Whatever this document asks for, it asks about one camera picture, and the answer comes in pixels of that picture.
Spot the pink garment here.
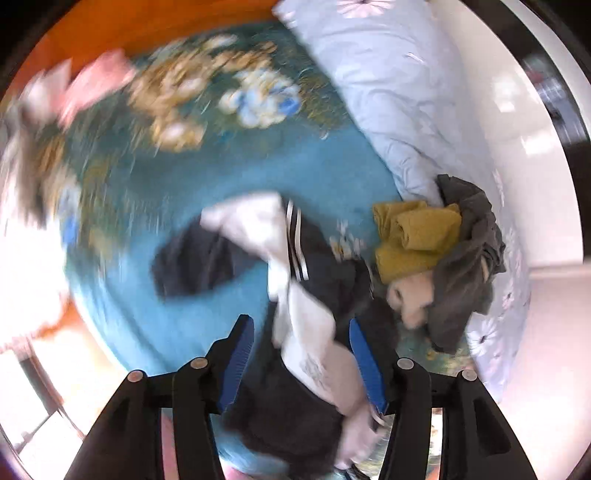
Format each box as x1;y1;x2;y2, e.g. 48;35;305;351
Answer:
19;49;137;129

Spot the cream fleece garment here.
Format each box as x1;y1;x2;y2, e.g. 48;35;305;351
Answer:
386;270;434;330

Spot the teal floral bed blanket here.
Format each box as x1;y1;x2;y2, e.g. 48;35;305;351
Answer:
27;20;477;480

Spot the white wardrobe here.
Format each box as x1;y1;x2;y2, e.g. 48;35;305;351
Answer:
433;1;584;270

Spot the dark grey garment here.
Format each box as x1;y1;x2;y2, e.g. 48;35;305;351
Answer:
427;174;506;354

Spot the orange wooden bed frame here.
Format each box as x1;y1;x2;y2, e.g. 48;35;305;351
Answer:
1;1;274;93

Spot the mustard yellow knit sweater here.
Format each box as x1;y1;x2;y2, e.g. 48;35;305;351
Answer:
373;201;462;284

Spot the navy white Kappa kids jacket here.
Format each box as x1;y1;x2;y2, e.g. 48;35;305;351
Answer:
151;192;398;479

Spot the light blue daisy quilt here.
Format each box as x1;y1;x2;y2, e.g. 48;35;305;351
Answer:
273;1;530;399

